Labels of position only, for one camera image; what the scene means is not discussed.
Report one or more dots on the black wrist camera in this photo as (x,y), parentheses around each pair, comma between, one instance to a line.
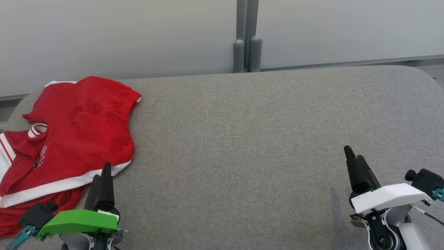
(425,180)
(36,215)

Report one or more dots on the red shorts white hem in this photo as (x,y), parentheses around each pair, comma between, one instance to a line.
(90,114)

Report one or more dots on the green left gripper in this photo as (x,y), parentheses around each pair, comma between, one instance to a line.
(79,222)

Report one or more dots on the grey partition post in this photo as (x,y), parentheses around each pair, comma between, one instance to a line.
(255,52)
(238,52)

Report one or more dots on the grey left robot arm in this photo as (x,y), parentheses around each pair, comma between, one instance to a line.
(74,243)

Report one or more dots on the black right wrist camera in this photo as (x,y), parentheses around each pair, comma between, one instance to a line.
(425,180)

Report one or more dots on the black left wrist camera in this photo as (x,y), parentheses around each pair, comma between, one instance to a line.
(36,215)

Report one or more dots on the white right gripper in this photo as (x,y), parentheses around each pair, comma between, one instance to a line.
(392,196)

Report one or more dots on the grey partition base rail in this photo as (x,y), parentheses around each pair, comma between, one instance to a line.
(347,63)

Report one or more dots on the red white-sleeved T-shirt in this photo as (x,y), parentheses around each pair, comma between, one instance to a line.
(24,218)

